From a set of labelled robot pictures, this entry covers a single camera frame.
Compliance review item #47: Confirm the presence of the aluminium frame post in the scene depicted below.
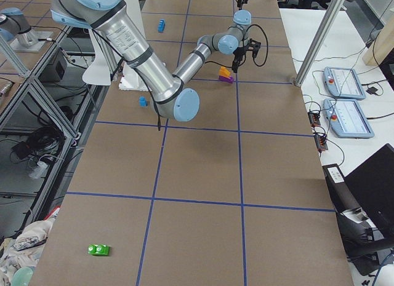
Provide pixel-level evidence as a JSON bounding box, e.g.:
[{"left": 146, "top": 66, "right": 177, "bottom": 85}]
[{"left": 294, "top": 0, "right": 345, "bottom": 87}]

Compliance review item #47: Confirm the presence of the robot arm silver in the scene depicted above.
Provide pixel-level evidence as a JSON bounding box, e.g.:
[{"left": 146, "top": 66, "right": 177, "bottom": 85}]
[{"left": 51, "top": 0, "right": 252, "bottom": 122}]

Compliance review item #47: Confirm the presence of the orange trapezoid block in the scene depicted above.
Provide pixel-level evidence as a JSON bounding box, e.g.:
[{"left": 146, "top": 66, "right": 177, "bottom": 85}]
[{"left": 219, "top": 66, "right": 231, "bottom": 78}]

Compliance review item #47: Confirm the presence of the green brick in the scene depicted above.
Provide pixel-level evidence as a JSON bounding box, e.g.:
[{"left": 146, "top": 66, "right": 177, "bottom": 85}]
[{"left": 87, "top": 244, "right": 110, "bottom": 256}]

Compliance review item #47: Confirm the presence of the orange relay board near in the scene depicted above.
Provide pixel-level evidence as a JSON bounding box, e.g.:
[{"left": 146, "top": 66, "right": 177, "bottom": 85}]
[{"left": 314, "top": 133, "right": 328, "bottom": 153}]

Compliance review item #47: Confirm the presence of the small blue block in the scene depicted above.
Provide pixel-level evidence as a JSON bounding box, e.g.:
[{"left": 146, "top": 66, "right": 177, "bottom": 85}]
[{"left": 139, "top": 96, "right": 148, "bottom": 107}]

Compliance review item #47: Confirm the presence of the orange relay board far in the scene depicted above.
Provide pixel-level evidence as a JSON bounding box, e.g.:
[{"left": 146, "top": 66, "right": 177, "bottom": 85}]
[{"left": 308, "top": 111, "right": 321, "bottom": 127}]

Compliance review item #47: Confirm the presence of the patterned cloth bag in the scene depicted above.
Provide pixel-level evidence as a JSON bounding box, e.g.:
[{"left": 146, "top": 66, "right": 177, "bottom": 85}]
[{"left": 1, "top": 220, "right": 54, "bottom": 285}]

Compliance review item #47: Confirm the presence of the far teach pendant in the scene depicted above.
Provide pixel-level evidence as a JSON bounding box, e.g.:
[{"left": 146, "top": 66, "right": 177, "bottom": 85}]
[{"left": 323, "top": 66, "right": 366, "bottom": 100}]

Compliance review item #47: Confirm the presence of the purple trapezoid block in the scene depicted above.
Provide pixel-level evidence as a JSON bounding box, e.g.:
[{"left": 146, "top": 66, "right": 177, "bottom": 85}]
[{"left": 218, "top": 76, "right": 234, "bottom": 84}]

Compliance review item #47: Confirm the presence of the near teach pendant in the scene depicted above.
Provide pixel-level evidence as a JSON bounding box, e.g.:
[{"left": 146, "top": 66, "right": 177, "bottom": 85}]
[{"left": 323, "top": 98, "right": 375, "bottom": 139}]

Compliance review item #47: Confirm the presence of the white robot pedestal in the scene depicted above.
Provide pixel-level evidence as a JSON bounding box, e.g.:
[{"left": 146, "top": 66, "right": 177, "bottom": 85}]
[{"left": 119, "top": 0, "right": 148, "bottom": 91}]

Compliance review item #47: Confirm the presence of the orange relay board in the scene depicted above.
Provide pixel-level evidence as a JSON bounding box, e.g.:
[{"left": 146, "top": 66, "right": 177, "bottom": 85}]
[
  {"left": 308, "top": 111, "right": 321, "bottom": 127},
  {"left": 314, "top": 133, "right": 328, "bottom": 153}
]

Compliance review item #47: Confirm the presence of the teach pendant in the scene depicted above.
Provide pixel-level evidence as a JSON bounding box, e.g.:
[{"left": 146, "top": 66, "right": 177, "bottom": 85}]
[
  {"left": 323, "top": 66, "right": 366, "bottom": 100},
  {"left": 323, "top": 98, "right": 375, "bottom": 139}
]

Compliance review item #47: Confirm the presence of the long blue brick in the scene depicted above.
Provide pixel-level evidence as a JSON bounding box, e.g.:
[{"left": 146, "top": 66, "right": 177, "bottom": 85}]
[{"left": 158, "top": 18, "right": 166, "bottom": 33}]

